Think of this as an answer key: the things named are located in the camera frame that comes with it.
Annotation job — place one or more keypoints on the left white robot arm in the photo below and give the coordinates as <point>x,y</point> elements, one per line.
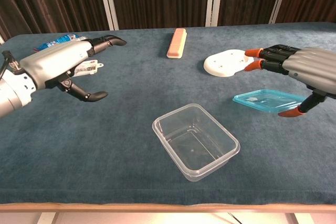
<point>11,95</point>

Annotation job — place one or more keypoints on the clear blue plastic container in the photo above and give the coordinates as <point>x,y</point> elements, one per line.
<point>195,142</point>

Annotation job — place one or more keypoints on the left robot hand, black fingers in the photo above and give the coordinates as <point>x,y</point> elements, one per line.
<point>52,64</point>

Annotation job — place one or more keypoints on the long pink case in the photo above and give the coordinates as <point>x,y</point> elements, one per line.
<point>177,43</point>

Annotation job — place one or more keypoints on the blue felt table mat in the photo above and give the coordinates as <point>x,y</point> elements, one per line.
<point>131,90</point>

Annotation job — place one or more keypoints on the white plastic retail blister package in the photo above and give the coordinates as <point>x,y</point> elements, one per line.
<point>88,68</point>

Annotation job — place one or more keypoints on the teal plastic container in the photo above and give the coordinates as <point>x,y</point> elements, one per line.
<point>265,100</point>

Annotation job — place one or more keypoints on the right robot hand, orange fingertips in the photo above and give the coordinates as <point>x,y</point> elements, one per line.
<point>315,69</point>

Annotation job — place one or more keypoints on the white oval plastic dish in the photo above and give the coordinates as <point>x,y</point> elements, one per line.
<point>225,62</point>

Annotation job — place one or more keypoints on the blue snack packet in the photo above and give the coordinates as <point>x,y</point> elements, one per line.
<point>55,41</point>

